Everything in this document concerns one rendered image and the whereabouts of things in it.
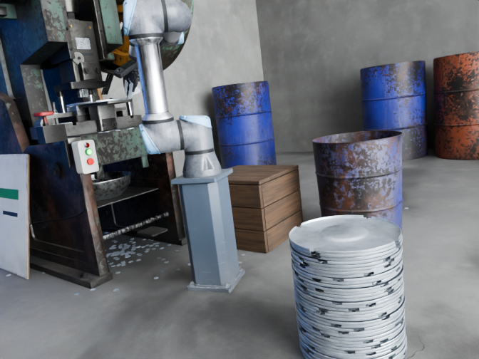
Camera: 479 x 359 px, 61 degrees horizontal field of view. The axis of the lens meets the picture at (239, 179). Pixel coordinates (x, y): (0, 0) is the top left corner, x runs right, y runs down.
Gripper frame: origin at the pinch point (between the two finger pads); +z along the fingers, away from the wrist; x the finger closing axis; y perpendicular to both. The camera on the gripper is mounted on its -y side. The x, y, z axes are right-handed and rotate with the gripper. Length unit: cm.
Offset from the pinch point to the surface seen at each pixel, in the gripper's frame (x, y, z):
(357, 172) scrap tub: -106, 40, 0
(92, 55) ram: 21.9, -5.7, -13.5
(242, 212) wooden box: -69, 16, 34
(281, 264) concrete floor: -99, 8, 41
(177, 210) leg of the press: -33, 13, 52
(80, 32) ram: 26.6, -9.5, -23.1
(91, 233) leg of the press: -29, -37, 48
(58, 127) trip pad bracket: -6.2, -39.4, 8.5
